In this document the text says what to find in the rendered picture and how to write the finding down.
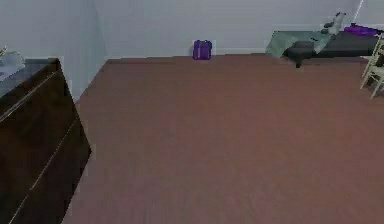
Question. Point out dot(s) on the purple box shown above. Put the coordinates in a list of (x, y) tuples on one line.
[(202, 50)]

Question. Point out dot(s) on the green blanket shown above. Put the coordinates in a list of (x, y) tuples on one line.
[(286, 41)]

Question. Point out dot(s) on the dark brown chest of drawers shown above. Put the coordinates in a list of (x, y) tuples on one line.
[(33, 140)]

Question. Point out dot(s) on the grey white plush toy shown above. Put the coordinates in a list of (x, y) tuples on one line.
[(335, 23)]

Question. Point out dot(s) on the black low bed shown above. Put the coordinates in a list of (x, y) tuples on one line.
[(346, 45)]

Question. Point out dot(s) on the purple pillow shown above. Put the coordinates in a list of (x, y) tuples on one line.
[(360, 30)]

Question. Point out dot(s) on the cream wooden chair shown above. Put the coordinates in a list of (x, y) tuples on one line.
[(375, 71)]

